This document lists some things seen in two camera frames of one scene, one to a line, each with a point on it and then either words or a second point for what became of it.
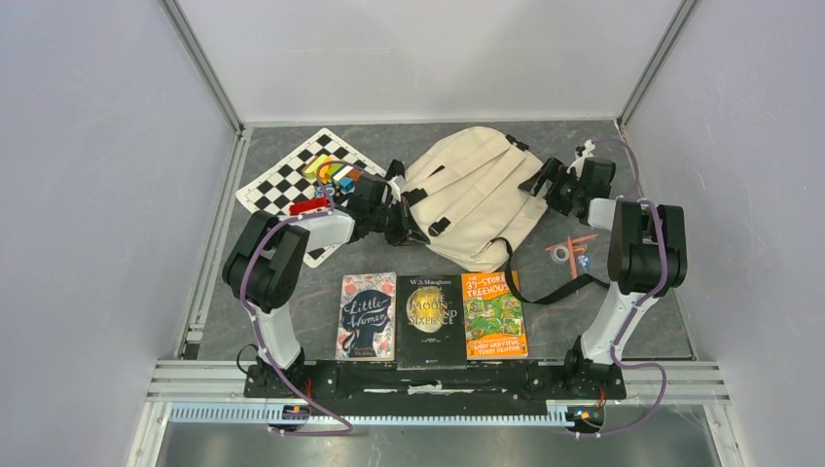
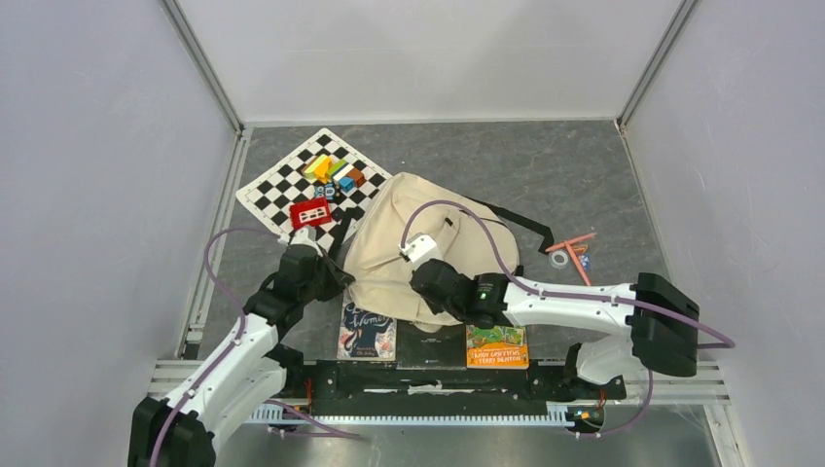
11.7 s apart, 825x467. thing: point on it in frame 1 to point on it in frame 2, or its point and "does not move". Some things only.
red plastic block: [313, 203] does not move
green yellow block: [311, 171] does not move
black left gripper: [406, 233] to [338, 278]
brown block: [354, 173] does not move
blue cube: [346, 183] does not move
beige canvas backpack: [465, 197] to [377, 280]
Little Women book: [367, 308] does not move
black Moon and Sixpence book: [431, 329] does not move
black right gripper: [554, 171] to [436, 308]
